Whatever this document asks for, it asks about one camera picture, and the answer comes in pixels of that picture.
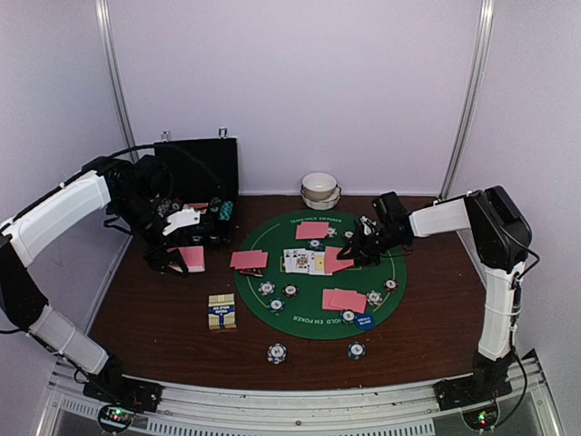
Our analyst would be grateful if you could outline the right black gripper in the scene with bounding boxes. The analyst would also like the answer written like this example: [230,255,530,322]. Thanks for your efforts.
[338,225,404,265]

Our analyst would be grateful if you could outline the red-backed card deck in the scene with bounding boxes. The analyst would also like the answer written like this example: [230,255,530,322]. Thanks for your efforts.
[179,245,205,273]

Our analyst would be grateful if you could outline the green blue chip top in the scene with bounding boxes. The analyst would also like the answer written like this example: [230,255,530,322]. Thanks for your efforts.
[308,239,325,252]

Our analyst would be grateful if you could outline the red card top player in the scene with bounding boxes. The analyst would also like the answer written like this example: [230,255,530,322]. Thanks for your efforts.
[295,222,330,240]

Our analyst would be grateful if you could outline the red card player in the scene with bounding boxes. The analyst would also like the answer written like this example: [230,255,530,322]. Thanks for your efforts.
[321,289,339,311]
[295,222,330,240]

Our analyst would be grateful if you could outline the king of clubs card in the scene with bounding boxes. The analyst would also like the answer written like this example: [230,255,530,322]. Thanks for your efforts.
[288,249,314,274]

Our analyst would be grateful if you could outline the red card bottom player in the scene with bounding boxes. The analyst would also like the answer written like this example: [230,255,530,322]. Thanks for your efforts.
[321,289,339,311]

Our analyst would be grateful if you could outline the green blue chip bottom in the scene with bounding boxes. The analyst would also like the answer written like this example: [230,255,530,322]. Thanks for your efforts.
[340,310,357,325]

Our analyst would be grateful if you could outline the blue small blind button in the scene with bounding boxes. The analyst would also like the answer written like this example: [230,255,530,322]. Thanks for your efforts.
[355,313,376,331]

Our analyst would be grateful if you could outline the single red-backed card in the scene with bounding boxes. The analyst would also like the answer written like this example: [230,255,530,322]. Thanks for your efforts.
[229,252,264,271]

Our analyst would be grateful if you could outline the red black all-in triangle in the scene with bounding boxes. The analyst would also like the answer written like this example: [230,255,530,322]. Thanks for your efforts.
[239,268,263,278]

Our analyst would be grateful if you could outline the blue tan ten chip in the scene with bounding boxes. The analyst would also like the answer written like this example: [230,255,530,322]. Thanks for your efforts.
[258,281,276,296]

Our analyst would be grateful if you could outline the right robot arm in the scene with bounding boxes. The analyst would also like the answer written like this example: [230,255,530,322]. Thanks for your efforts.
[337,186,532,401]

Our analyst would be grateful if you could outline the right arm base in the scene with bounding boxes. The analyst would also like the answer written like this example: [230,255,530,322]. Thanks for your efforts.
[433,376,513,411]

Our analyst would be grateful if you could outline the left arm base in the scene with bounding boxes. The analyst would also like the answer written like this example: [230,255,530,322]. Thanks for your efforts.
[83,378,163,412]

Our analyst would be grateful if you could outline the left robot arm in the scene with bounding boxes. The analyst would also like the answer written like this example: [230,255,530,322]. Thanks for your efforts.
[1,155,200,403]

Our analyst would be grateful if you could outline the white lower bowl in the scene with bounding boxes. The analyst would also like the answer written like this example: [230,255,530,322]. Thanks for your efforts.
[300,186,341,211]

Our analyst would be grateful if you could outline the tan blue chips in case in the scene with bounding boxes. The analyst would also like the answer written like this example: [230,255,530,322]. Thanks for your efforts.
[155,199,173,218]

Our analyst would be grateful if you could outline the card pack in case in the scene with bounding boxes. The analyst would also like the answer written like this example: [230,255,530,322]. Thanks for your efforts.
[184,203,209,213]

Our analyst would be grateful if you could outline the white ceramic bowl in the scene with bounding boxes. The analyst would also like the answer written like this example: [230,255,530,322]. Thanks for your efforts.
[301,173,338,201]

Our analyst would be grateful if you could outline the black poker chip case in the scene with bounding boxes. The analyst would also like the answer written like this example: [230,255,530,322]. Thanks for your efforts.
[143,137,240,246]

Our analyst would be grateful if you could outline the green blue chips in case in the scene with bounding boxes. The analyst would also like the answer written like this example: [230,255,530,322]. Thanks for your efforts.
[208,197,222,213]

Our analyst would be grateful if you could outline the teal chips in case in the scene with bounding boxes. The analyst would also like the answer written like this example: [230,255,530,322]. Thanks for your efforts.
[218,201,234,222]

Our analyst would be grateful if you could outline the gold blue card box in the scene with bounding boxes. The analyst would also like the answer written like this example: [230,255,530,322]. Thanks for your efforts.
[208,293,237,331]

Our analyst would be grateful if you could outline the round green poker mat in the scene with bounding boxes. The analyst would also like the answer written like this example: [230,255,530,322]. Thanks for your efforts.
[235,210,407,341]

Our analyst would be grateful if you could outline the green blue chip stack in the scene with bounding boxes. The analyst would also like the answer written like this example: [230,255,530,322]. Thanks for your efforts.
[347,342,367,361]

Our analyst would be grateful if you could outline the blue tan chip stack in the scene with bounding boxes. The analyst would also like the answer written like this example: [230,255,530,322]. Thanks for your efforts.
[267,342,288,364]

